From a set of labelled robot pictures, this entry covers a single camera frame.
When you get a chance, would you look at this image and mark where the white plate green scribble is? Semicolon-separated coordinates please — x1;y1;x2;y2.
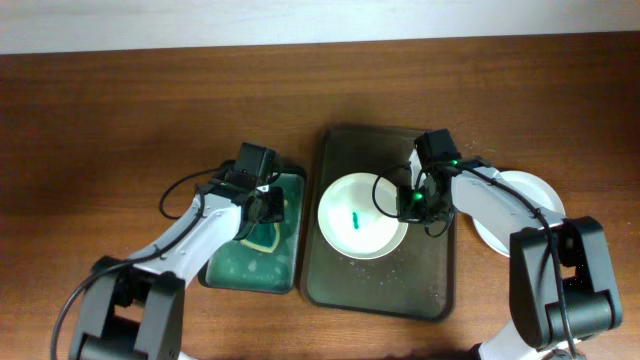
472;170;567;258

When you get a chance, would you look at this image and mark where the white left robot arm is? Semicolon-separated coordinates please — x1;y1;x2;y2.
61;169;284;359

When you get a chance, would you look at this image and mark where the dark brown serving tray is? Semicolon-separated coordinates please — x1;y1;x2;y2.
301;125;456;322

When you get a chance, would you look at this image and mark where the yellow green sponge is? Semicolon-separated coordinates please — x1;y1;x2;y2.
240;217;287;254

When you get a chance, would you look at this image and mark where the black tray soapy water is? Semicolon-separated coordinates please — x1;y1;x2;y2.
198;165;306;294

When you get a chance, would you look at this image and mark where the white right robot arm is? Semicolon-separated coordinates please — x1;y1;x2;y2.
396;160;623;360

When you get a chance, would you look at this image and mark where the white plate green stain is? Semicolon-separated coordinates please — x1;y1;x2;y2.
317;173;408;260

